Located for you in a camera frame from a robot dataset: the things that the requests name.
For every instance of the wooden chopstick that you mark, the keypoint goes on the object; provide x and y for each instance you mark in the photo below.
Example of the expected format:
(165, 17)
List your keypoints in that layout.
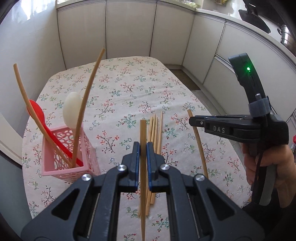
(83, 107)
(143, 141)
(158, 136)
(35, 117)
(147, 191)
(153, 139)
(199, 143)

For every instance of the pink perforated utensil basket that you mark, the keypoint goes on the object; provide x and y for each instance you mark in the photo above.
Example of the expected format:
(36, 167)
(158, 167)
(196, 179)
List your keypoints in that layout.
(54, 165)

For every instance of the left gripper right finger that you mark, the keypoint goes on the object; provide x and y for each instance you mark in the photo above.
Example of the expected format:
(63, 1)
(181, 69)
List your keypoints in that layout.
(197, 209)

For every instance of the white kitchen cabinets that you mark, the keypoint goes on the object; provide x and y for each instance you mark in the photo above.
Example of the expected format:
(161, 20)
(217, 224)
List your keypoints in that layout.
(198, 41)

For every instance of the black wok pan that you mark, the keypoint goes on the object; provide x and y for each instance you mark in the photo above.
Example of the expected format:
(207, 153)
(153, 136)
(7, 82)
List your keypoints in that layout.
(250, 15)

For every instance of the steel pot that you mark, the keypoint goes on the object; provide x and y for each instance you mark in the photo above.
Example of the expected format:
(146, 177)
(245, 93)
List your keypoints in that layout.
(286, 38)

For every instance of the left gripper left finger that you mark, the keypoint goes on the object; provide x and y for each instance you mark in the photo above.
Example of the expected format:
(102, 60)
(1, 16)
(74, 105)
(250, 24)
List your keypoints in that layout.
(89, 208)

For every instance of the white plastic spoon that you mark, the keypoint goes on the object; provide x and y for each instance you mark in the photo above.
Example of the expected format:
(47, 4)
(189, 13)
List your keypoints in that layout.
(71, 109)

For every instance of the red plastic spoon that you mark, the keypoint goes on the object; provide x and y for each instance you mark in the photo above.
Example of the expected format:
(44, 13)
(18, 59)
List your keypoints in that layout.
(63, 149)

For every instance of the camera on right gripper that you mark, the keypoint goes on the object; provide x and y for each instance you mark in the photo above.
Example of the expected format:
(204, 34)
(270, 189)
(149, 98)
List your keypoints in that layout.
(258, 102)

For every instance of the floral tablecloth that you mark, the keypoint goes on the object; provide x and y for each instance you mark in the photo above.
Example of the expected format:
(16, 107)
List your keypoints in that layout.
(125, 91)

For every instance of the person's right hand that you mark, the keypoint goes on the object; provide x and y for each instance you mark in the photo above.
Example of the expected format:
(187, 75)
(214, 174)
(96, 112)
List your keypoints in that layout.
(271, 169)

